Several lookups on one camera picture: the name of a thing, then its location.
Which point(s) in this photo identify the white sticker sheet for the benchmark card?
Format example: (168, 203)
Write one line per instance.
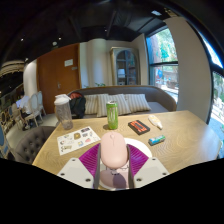
(77, 140)

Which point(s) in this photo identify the black box with red print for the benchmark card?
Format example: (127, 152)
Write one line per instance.
(139, 127)

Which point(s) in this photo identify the black backpack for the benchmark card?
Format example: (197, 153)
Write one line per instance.
(78, 106)

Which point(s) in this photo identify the grey tufted armchair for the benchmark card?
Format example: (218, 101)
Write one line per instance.
(31, 143)

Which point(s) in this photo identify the grey curved sofa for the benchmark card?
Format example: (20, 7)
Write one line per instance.
(160, 100)

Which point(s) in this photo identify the small teal packet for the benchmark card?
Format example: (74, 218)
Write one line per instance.
(156, 140)

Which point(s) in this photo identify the dark-framed window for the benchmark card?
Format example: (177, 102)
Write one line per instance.
(163, 66)

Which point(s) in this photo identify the glass-door cabinet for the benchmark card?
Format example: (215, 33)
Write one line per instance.
(126, 66)

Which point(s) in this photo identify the person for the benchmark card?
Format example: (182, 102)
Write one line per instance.
(22, 101)

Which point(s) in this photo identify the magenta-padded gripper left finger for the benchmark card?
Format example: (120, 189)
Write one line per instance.
(78, 171)

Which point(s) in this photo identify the clear shaker bottle, white lid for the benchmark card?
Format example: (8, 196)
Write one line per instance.
(63, 111)

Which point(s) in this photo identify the brown wooden door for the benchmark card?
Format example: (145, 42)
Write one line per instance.
(56, 80)

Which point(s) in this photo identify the striped cushion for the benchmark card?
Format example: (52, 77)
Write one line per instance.
(90, 104)
(102, 105)
(122, 104)
(138, 102)

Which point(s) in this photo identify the pink computer mouse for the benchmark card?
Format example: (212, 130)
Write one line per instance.
(114, 150)

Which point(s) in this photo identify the blue round-back chair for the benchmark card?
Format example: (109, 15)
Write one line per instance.
(2, 141)

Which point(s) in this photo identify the green drink can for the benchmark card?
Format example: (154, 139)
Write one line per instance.
(112, 116)

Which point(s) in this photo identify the group of white chairs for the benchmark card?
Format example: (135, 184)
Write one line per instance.
(35, 106)

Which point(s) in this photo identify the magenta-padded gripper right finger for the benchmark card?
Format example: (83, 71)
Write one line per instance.
(148, 171)

